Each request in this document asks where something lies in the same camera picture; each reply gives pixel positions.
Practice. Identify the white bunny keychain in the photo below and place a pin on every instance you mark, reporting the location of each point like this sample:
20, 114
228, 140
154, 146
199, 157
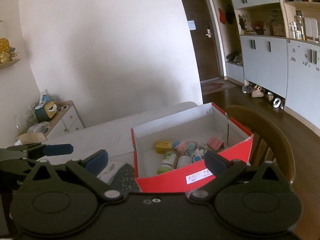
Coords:
198, 155

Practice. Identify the clear plastic bag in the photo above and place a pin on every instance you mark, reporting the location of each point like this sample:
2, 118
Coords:
42, 127

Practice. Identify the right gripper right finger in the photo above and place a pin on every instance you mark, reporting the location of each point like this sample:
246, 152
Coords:
225, 173

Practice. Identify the white and wood side cabinet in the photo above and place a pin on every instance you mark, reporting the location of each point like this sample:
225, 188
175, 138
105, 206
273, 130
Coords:
65, 122

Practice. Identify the pink-haired doll figurine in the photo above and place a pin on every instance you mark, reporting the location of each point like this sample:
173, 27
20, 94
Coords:
180, 147

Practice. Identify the red and white cardboard box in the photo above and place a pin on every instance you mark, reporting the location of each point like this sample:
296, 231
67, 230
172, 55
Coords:
196, 124

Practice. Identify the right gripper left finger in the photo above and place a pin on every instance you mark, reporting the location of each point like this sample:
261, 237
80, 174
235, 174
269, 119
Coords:
87, 171

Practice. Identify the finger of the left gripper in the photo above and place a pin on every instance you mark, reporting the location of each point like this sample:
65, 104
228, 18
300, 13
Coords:
39, 150

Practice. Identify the green and white tube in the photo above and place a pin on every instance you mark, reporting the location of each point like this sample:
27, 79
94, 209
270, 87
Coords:
169, 162

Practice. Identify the red door mat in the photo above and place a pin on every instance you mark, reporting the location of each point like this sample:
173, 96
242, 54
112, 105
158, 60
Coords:
214, 86

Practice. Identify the brown cardboard box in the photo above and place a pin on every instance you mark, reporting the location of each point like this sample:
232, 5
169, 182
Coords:
31, 138

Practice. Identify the pink heart-shaped dish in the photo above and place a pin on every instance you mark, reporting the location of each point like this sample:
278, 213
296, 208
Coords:
192, 146

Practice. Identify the light blue correction tape dispenser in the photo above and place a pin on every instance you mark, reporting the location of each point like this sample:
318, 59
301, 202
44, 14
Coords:
184, 161

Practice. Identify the pink binder clip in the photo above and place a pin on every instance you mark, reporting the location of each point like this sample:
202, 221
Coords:
216, 143

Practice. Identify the wooden chair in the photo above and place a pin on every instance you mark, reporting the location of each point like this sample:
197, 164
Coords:
269, 142

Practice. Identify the dark brown entrance door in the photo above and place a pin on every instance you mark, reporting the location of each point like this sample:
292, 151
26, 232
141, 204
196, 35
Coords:
202, 33

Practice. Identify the white sunglasses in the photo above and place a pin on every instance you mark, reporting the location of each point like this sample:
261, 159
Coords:
63, 108

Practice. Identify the light blue wall cabinet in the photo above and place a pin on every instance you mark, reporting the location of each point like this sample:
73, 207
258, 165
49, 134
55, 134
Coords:
276, 45

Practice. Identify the pink slipper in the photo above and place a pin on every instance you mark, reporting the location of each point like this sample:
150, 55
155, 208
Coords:
258, 93

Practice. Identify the yellow small box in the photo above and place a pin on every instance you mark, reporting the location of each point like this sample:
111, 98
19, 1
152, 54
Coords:
162, 147

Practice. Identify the round patterned placemat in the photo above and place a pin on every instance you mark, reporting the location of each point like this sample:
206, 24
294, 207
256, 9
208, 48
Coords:
120, 176

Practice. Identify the green and yellow tissue box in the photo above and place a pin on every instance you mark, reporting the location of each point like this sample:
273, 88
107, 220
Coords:
45, 109

